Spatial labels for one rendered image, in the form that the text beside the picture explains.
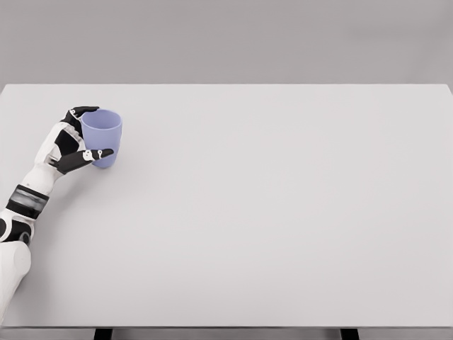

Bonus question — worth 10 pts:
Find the lavender plastic cup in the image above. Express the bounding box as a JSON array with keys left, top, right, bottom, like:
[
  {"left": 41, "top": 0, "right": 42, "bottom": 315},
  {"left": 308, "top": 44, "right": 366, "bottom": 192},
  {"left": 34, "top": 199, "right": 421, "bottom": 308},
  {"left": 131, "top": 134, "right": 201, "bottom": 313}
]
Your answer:
[{"left": 79, "top": 108, "right": 123, "bottom": 169}]

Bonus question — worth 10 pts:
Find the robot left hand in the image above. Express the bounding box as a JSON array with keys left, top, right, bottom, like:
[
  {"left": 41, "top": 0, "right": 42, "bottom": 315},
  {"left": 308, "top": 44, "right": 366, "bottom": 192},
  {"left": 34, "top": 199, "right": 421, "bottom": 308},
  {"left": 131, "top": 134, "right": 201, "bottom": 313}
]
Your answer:
[{"left": 33, "top": 106, "right": 115, "bottom": 175}]

